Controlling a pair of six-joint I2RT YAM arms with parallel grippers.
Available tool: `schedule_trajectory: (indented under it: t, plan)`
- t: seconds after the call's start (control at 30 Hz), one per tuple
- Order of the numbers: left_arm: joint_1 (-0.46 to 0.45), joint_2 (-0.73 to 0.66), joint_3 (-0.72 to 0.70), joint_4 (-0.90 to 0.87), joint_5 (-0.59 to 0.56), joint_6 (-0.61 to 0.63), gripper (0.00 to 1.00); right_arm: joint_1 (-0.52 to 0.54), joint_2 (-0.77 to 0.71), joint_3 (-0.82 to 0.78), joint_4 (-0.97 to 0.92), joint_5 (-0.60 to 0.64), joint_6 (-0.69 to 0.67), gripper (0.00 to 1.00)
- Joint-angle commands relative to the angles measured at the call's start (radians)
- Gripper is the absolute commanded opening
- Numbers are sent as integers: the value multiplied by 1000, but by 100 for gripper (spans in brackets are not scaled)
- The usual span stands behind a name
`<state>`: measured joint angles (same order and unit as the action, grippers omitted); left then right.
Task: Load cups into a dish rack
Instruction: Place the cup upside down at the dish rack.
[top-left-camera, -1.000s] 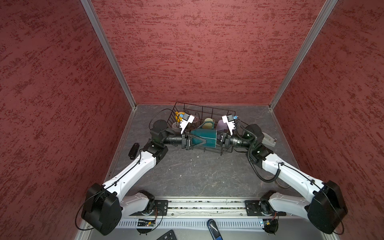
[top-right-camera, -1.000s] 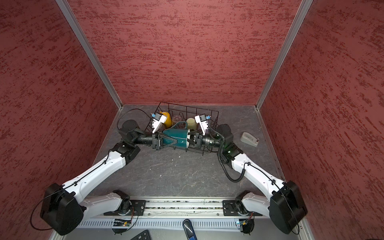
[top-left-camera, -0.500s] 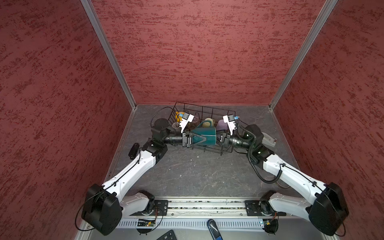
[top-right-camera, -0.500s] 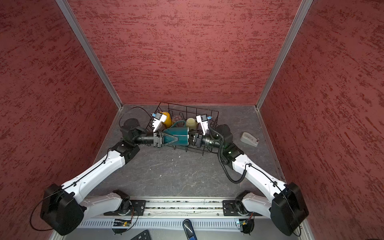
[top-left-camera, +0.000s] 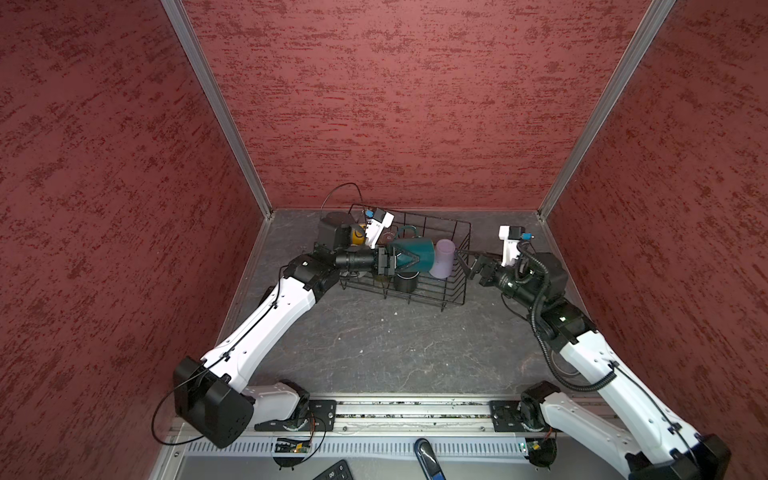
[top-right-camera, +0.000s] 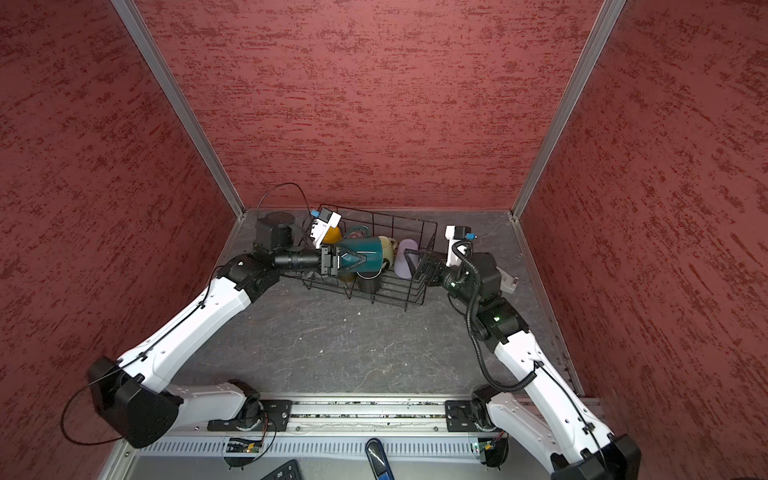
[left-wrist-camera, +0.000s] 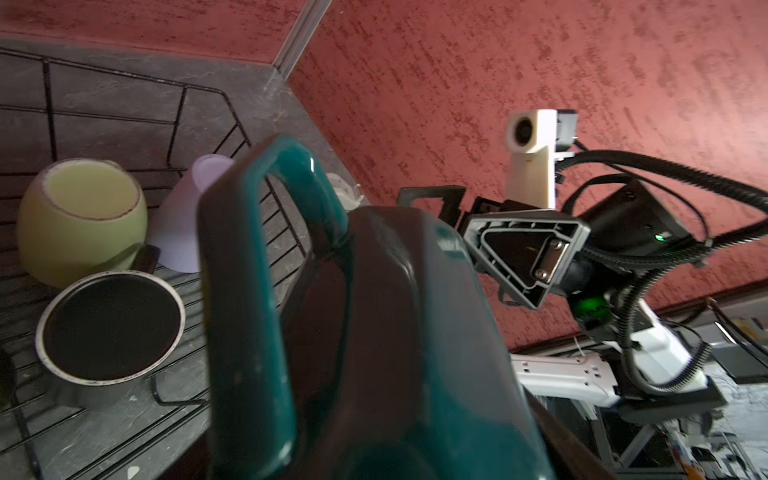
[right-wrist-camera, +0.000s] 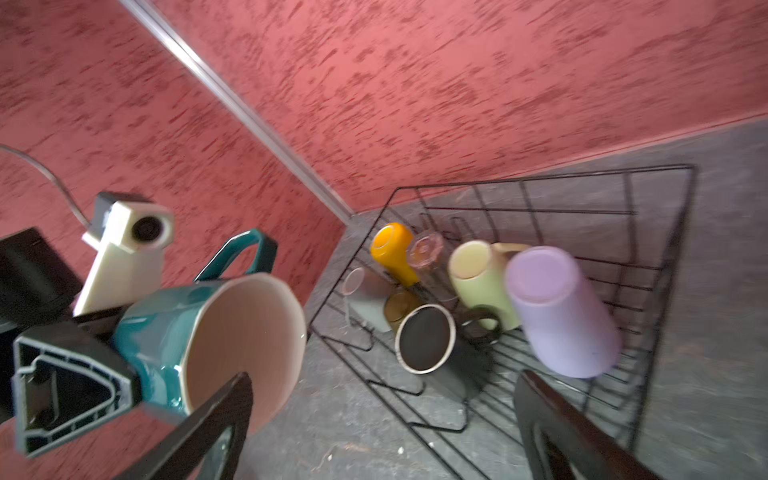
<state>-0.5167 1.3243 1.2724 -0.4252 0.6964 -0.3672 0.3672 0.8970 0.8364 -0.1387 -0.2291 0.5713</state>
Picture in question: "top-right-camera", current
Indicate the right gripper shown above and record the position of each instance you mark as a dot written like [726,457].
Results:
[432,280]

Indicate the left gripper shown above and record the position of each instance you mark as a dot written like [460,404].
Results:
[331,264]

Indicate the dark green mug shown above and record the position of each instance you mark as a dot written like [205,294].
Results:
[361,239]

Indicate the purple cup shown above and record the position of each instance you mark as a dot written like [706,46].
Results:
[406,258]

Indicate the yellow mug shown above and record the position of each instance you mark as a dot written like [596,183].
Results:
[333,235]

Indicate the black mug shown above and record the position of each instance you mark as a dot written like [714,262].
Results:
[369,282]

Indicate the light green mug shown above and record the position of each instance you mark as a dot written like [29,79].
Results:
[389,247]

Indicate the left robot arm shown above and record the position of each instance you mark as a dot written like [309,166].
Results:
[135,394]

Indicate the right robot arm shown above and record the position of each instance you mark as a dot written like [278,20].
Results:
[539,410]

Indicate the black blue handheld device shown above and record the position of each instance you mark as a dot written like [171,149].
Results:
[378,461]

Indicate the black wire dish rack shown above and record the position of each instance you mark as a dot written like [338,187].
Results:
[394,291]

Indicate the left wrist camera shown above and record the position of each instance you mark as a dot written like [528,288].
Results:
[322,220]

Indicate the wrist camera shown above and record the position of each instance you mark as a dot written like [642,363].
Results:
[460,242]
[322,220]

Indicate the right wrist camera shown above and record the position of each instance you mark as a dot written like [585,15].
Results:
[460,242]

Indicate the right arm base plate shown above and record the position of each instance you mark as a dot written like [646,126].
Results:
[469,416]

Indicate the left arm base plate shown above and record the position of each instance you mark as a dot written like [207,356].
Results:
[256,417]

